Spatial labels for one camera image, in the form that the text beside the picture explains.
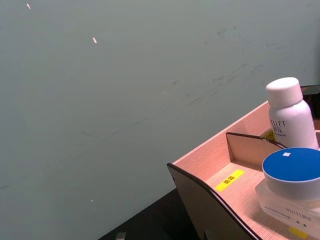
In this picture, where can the light wooden organizer box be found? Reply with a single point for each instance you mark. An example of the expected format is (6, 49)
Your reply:
(207, 160)

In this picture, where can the yellow label sticker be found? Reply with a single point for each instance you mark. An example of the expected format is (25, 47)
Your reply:
(268, 136)
(298, 233)
(229, 180)

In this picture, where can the black table cloth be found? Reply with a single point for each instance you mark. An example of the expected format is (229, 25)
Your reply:
(155, 222)

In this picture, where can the white plastic bottle with cap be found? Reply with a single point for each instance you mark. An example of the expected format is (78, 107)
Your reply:
(292, 117)

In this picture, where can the frosted jar with blue lid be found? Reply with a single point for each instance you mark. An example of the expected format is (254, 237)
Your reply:
(292, 167)

